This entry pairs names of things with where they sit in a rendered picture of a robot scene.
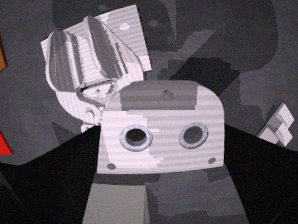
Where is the red flat rectangular plate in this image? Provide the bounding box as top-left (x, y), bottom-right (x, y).
top-left (0, 132), bottom-right (13, 156)

